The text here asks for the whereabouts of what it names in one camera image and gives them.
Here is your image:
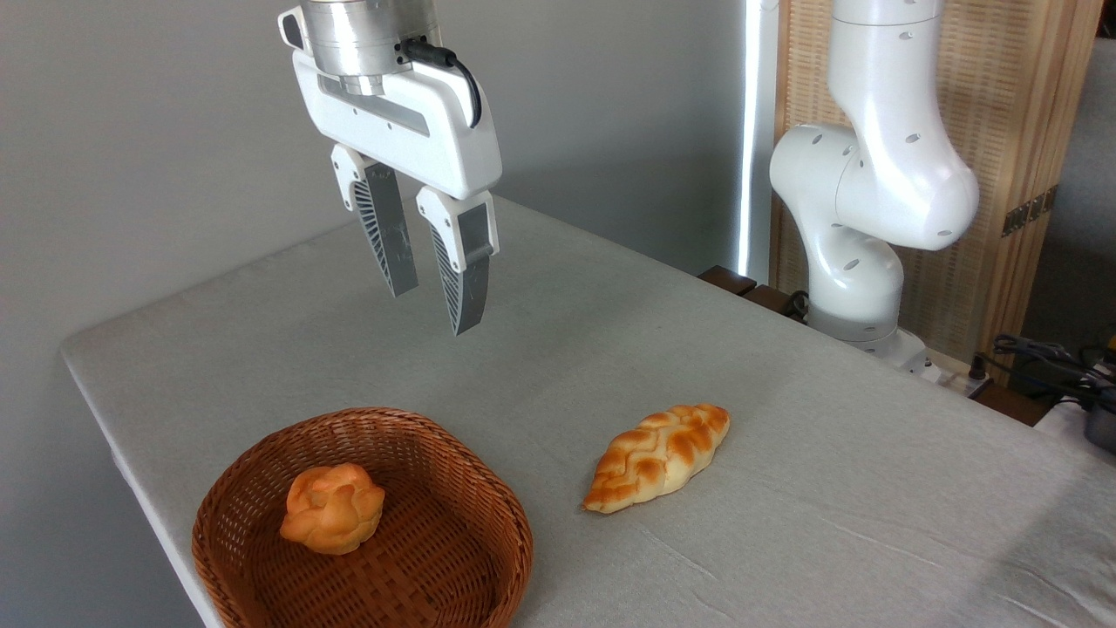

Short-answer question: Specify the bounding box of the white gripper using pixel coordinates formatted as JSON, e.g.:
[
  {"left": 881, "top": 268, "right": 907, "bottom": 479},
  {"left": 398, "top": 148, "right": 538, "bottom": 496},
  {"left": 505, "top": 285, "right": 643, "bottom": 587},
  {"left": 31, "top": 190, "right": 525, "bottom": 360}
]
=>
[{"left": 278, "top": 7, "right": 504, "bottom": 337}]

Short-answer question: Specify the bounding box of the black cable bundle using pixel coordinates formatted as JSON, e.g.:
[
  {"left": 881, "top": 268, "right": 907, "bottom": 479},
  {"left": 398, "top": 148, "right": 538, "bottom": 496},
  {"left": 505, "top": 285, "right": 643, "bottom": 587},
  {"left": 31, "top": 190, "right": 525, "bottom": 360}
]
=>
[{"left": 972, "top": 334, "right": 1116, "bottom": 411}]

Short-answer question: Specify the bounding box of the long braided bread loaf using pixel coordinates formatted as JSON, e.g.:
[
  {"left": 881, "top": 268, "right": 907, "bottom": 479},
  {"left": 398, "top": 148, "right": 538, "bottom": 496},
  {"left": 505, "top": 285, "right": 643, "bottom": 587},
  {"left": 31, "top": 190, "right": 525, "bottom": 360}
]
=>
[{"left": 582, "top": 403, "right": 732, "bottom": 515}]

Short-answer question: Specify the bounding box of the dark brown wooden block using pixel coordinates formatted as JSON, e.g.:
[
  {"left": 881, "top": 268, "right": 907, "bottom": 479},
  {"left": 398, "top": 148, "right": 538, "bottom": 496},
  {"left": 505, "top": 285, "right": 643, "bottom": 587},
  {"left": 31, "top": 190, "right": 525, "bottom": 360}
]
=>
[
  {"left": 741, "top": 283, "right": 808, "bottom": 323},
  {"left": 697, "top": 265, "right": 758, "bottom": 297}
]

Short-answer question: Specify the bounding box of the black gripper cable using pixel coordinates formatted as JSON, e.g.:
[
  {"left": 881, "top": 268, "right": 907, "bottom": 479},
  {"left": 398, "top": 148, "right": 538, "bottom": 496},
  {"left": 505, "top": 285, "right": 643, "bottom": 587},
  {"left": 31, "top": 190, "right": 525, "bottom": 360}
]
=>
[{"left": 397, "top": 38, "right": 483, "bottom": 129}]

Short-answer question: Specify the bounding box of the round knotted bread roll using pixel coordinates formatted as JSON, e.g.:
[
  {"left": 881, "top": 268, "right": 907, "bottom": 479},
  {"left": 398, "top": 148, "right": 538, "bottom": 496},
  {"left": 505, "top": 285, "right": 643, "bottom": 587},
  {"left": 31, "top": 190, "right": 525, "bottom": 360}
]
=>
[{"left": 279, "top": 463, "right": 386, "bottom": 556}]

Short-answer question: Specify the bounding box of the grey tablecloth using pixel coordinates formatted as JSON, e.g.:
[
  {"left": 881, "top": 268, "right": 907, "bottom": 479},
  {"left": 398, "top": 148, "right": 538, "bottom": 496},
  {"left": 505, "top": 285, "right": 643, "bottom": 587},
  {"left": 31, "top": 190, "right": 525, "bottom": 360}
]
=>
[{"left": 59, "top": 194, "right": 1116, "bottom": 628}]

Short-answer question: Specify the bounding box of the brown wicker basket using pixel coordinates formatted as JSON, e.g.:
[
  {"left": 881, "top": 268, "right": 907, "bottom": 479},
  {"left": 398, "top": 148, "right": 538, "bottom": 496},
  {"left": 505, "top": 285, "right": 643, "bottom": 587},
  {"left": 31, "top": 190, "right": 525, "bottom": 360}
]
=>
[{"left": 191, "top": 407, "right": 534, "bottom": 628}]

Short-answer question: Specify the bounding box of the metal screen hinge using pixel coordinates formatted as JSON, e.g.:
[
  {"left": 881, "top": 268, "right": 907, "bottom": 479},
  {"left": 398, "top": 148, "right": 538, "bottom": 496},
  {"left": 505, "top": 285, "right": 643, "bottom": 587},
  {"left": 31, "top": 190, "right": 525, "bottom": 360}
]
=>
[{"left": 1001, "top": 185, "right": 1059, "bottom": 238}]

